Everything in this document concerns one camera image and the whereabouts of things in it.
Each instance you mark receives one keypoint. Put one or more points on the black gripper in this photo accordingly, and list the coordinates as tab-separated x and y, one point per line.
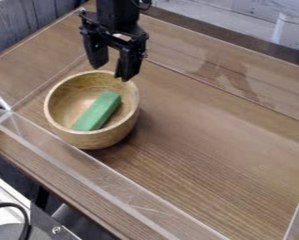
111	28

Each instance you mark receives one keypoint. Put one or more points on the green rectangular block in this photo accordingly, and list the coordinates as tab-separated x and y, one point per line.
99	112

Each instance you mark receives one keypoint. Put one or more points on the brown wooden bowl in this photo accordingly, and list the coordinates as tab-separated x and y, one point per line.
68	99

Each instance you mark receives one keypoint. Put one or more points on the white container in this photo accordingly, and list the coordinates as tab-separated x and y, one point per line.
286	31

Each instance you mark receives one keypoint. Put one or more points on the clear acrylic front wall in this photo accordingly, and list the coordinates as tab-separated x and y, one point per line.
103	194

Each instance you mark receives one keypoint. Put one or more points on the grey metal bracket with screw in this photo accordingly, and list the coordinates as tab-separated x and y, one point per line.
46	228

